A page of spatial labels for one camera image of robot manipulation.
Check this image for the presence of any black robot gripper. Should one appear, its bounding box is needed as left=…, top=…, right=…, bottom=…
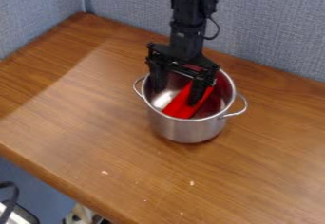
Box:
left=146, top=22, right=219, bottom=106

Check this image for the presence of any red rectangular block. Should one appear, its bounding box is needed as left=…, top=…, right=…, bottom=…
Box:
left=162, top=83, right=213, bottom=119

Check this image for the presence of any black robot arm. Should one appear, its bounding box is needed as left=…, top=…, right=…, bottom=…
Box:
left=146, top=0, right=219, bottom=105

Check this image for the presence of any stainless steel pot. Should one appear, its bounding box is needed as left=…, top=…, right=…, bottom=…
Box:
left=132, top=70, right=247, bottom=143

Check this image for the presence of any white object below table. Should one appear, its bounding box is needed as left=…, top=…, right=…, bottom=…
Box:
left=63, top=203, right=112, bottom=224

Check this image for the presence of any black and grey corner object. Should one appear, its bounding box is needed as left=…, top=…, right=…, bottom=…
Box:
left=0, top=202, right=40, bottom=224

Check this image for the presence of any black cable loop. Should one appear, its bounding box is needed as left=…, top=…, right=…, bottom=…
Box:
left=0, top=181, right=20, bottom=224

